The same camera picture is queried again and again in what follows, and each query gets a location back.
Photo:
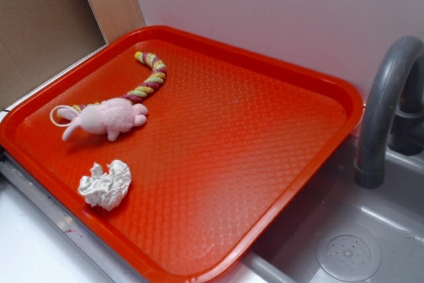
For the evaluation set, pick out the pink plush bunny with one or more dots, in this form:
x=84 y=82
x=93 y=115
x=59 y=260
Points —
x=111 y=118

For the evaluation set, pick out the red plastic tray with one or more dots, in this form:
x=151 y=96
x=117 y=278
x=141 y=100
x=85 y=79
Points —
x=231 y=138

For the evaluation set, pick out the crumpled white cloth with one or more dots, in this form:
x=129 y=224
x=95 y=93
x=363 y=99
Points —
x=106 y=189

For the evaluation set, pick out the grey plastic sink basin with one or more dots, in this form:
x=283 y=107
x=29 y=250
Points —
x=337 y=231

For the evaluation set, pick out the grey plastic faucet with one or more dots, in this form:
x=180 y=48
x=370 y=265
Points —
x=393 y=116

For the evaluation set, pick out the brown cardboard panel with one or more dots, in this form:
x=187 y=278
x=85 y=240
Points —
x=41 y=38

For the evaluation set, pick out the multicolour twisted rope toy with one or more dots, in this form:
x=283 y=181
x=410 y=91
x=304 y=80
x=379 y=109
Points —
x=134 y=97

